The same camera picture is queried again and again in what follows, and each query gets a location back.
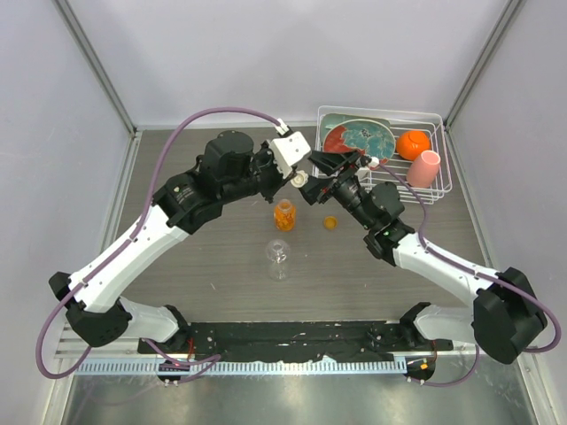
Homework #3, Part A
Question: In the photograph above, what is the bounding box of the orange bottle cap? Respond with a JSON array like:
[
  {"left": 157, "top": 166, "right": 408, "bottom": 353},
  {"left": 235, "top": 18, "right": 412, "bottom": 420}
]
[{"left": 323, "top": 216, "right": 338, "bottom": 230}]

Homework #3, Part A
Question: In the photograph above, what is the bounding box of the pink cup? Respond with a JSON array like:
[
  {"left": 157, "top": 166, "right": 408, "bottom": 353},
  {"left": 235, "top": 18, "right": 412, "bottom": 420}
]
[{"left": 407, "top": 151, "right": 440, "bottom": 189}]

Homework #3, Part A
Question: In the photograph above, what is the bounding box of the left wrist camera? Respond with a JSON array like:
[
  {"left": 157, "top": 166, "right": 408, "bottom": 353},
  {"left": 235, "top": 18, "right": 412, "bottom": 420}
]
[{"left": 268, "top": 132, "right": 311, "bottom": 178}]

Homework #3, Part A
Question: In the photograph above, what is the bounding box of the white bottle cap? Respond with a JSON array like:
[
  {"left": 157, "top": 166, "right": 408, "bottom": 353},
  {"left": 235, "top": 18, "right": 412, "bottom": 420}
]
[{"left": 290, "top": 171, "right": 309, "bottom": 189}]

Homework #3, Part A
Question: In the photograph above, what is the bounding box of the white cable duct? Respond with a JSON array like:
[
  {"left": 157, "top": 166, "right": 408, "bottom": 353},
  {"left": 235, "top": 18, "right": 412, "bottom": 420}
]
[{"left": 76, "top": 357, "right": 407, "bottom": 376}]

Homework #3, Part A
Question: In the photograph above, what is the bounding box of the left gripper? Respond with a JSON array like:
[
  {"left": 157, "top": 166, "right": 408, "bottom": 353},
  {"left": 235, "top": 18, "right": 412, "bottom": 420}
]
[{"left": 221, "top": 140, "right": 299, "bottom": 205}]

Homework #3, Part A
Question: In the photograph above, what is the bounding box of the orange filled bottle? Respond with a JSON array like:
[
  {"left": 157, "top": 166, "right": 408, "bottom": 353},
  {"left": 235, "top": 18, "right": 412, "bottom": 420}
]
[{"left": 274, "top": 199, "right": 296, "bottom": 232}]

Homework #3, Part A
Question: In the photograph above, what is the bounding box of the teal square plate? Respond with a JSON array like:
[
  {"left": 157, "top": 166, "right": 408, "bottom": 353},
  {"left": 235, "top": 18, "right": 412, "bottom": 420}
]
[{"left": 319, "top": 113, "right": 391, "bottom": 142}]

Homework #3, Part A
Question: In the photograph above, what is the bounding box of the clear bottle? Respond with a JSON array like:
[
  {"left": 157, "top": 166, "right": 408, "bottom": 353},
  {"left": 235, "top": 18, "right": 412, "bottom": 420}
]
[{"left": 265, "top": 239, "right": 291, "bottom": 282}]

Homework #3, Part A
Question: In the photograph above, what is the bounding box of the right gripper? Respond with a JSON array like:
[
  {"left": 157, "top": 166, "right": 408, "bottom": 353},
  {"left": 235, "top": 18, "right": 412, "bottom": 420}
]
[{"left": 293, "top": 150, "right": 376, "bottom": 230}]

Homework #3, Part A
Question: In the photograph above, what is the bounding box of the red teal floral plate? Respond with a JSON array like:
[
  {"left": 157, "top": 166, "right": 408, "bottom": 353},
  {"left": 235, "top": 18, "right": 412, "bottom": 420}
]
[{"left": 322, "top": 119, "right": 396, "bottom": 164}]

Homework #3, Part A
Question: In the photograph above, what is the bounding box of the white wire dish rack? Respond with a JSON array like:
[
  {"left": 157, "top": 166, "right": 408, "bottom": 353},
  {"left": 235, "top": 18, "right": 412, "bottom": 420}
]
[{"left": 315, "top": 105, "right": 452, "bottom": 205}]

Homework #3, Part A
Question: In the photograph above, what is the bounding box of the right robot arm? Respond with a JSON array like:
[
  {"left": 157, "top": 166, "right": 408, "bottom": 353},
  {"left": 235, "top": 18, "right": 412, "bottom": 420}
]
[{"left": 299, "top": 151, "right": 548, "bottom": 365}]

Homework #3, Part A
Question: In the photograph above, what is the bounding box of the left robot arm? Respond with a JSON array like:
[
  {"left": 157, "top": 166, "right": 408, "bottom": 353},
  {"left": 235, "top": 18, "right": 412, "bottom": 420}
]
[{"left": 50, "top": 131, "right": 293, "bottom": 353}]

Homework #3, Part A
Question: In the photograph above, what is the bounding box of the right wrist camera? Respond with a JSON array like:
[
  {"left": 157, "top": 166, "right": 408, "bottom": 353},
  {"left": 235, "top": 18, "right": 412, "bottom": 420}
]
[{"left": 357, "top": 155, "right": 380, "bottom": 171}]

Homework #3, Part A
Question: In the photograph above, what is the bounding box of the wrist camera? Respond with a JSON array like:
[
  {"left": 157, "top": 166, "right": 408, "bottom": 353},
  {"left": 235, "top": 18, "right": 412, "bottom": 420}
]
[
  {"left": 268, "top": 132, "right": 311, "bottom": 178},
  {"left": 357, "top": 155, "right": 380, "bottom": 171}
]

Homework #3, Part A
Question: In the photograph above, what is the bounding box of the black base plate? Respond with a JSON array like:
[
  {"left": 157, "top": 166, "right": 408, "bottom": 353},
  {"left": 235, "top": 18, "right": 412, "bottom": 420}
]
[{"left": 159, "top": 321, "right": 454, "bottom": 363}]

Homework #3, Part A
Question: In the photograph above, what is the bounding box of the orange bowl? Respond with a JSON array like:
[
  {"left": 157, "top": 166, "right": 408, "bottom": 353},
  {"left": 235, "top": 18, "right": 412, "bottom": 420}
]
[{"left": 396, "top": 130, "right": 431, "bottom": 161}]

